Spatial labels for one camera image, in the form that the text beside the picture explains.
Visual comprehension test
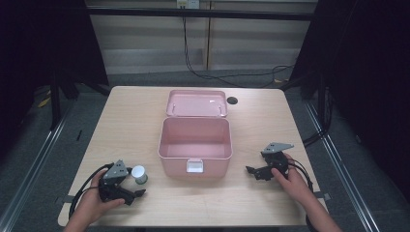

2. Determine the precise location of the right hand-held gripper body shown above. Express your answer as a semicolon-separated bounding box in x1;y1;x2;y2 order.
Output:
260;142;295;180

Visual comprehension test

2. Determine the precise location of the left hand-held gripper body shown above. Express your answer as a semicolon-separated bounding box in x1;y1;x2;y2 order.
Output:
98;159;136;206

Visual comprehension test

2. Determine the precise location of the small white-capped bottle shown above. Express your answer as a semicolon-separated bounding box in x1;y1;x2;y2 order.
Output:
131;164;149;186

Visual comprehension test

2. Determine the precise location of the pink plastic storage box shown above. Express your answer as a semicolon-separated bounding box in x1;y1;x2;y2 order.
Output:
157;89;234;179

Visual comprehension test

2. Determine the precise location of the person's right hand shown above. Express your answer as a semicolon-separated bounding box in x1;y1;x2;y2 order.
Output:
270;152;316;208

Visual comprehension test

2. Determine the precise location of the person's left hand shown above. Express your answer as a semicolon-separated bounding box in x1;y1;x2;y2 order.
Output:
77;168;127;224

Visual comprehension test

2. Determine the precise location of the black metal stand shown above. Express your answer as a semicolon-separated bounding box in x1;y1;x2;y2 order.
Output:
279;69;335;147
47;54;81;131

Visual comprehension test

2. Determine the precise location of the yellow floor tape strip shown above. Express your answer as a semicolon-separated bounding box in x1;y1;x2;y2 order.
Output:
37;90;52;109

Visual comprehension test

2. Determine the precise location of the black curtain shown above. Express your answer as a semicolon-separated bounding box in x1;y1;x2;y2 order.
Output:
0;0;110;162
289;0;410;202

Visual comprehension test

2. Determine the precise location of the black horizontal metal bar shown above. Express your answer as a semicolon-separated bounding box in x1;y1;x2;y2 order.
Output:
86;7;318;22

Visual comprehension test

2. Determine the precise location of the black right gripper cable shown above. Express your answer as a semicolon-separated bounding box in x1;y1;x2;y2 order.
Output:
287;159;321;232

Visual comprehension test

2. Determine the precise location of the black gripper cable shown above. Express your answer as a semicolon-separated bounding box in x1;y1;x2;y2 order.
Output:
68;162;114;220
287;159;321;232

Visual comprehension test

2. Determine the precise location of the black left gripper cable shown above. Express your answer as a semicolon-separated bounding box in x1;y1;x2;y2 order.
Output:
68;162;114;220

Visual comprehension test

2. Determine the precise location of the aluminium floor rail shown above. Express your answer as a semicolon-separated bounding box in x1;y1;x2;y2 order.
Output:
0;109;73;232
304;101;383;232

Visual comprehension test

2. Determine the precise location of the black hanging wall cable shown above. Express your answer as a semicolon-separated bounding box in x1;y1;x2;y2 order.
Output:
182;6;296;89

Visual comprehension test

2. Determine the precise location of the white wall socket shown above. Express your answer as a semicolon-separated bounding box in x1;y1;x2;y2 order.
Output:
176;0;201;10

